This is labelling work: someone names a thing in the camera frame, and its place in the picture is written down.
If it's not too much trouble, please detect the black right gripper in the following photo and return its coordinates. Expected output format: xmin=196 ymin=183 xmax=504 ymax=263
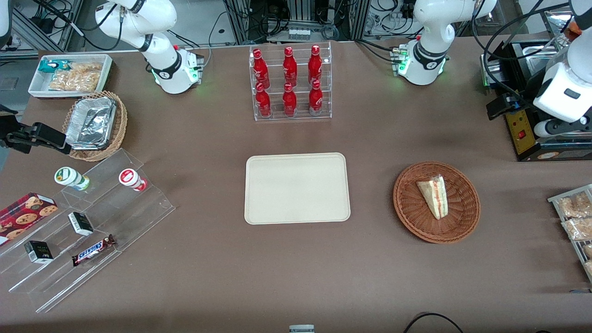
xmin=0 ymin=105 xmax=73 ymax=155

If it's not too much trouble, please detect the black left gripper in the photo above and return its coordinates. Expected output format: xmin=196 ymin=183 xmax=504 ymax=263
xmin=487 ymin=69 xmax=551 ymax=122

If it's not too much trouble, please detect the triangle sandwich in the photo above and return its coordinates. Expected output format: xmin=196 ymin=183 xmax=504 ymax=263
xmin=416 ymin=174 xmax=449 ymax=220

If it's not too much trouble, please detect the oval light wicker basket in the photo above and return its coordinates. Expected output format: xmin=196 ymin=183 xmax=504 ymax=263
xmin=62 ymin=91 xmax=128 ymax=162

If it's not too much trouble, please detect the tray of packaged snacks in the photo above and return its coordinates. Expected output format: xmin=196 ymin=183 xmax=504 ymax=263
xmin=548 ymin=184 xmax=592 ymax=284

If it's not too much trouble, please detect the round brown wicker basket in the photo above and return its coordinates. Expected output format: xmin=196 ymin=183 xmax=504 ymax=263
xmin=393 ymin=161 xmax=481 ymax=244

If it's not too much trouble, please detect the beige rectangular tray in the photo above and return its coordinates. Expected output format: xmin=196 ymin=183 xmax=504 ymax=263
xmin=244 ymin=153 xmax=351 ymax=225

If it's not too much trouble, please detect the black food warmer cabinet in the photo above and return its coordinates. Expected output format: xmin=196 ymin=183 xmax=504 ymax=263
xmin=481 ymin=7 xmax=592 ymax=162

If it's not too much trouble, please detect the white rectangular snack bin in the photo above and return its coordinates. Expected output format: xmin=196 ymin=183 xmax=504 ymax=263
xmin=28 ymin=54 xmax=113 ymax=99

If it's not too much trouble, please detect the aluminium foil container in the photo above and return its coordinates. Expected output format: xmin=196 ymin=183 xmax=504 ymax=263
xmin=65 ymin=96 xmax=117 ymax=150

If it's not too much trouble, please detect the teal snack packet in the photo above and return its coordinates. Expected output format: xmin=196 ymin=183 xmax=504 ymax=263
xmin=38 ymin=59 xmax=72 ymax=74

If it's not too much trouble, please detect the green lid yogurt cup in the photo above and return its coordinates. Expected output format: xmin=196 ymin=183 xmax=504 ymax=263
xmin=54 ymin=166 xmax=91 ymax=191

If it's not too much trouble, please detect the stainless steel warmer pan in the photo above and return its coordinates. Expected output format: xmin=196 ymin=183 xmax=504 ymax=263
xmin=520 ymin=43 xmax=562 ymax=77

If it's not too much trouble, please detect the clear bag of fried snacks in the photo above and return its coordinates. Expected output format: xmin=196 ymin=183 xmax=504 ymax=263
xmin=49 ymin=62 xmax=103 ymax=92

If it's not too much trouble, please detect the red chocolate chip cookie box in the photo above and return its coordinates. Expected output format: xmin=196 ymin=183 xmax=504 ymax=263
xmin=0 ymin=192 xmax=59 ymax=246

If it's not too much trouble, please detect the small black carton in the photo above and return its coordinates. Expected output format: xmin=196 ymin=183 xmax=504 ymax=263
xmin=24 ymin=240 xmax=54 ymax=264
xmin=68 ymin=212 xmax=94 ymax=236

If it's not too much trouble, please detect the red lid yogurt cup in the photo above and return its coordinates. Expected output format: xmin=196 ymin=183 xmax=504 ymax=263
xmin=118 ymin=168 xmax=148 ymax=192

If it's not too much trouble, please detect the Snickers chocolate bar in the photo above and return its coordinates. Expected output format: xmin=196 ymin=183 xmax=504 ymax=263
xmin=72 ymin=234 xmax=116 ymax=267

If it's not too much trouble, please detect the clear acrylic stepped display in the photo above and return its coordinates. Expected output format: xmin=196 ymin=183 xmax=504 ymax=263
xmin=0 ymin=148 xmax=176 ymax=314

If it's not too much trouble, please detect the red cola bottle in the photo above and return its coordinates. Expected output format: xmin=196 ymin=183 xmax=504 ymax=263
xmin=308 ymin=80 xmax=324 ymax=115
xmin=255 ymin=82 xmax=272 ymax=117
xmin=283 ymin=82 xmax=297 ymax=116
xmin=253 ymin=48 xmax=270 ymax=88
xmin=308 ymin=45 xmax=322 ymax=86
xmin=283 ymin=46 xmax=298 ymax=86

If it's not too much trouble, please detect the clear acrylic bottle rack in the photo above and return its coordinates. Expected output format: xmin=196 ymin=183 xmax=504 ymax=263
xmin=249 ymin=42 xmax=333 ymax=122

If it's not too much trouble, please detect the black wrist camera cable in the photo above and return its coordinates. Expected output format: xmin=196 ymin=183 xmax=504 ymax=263
xmin=471 ymin=0 xmax=574 ymax=93

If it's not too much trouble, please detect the black cable loop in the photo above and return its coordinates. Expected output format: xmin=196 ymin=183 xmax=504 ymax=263
xmin=402 ymin=313 xmax=464 ymax=333

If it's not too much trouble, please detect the aluminium profile frame with cables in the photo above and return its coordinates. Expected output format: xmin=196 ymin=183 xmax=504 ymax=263
xmin=222 ymin=0 xmax=370 ymax=43

